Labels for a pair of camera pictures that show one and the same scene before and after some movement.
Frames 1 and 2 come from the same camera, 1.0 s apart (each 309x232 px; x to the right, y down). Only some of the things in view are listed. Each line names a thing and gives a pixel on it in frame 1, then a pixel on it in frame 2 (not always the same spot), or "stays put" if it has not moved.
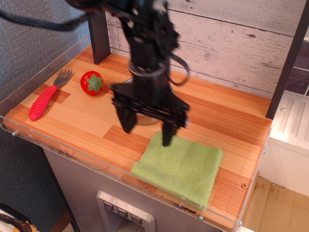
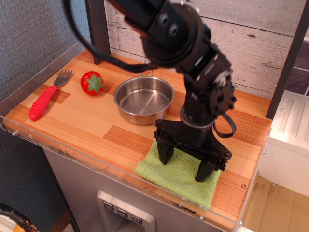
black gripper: x=150 y=95 -> x=193 y=135
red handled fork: x=42 y=101 stays put
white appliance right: x=285 y=158 stays put
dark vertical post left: x=99 y=36 stays put
